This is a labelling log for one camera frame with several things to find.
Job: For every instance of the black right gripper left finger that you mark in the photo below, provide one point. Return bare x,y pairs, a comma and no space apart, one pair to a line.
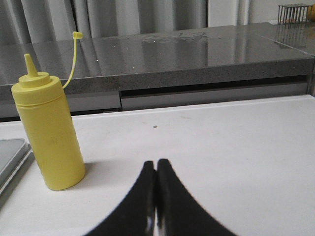
135,214

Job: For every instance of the grey pleated curtain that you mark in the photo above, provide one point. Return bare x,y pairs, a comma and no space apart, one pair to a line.
34,21

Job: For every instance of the metal wire rack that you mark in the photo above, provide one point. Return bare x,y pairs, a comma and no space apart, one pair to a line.
298,13

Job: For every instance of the silver digital kitchen scale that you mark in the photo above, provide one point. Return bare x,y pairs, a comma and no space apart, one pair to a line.
14,153

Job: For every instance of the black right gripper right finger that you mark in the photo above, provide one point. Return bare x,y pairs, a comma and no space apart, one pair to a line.
178,213

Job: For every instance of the yellow squeeze bottle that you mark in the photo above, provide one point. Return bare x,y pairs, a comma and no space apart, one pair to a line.
44,111

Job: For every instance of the grey stone counter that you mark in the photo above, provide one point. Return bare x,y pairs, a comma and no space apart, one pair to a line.
192,66

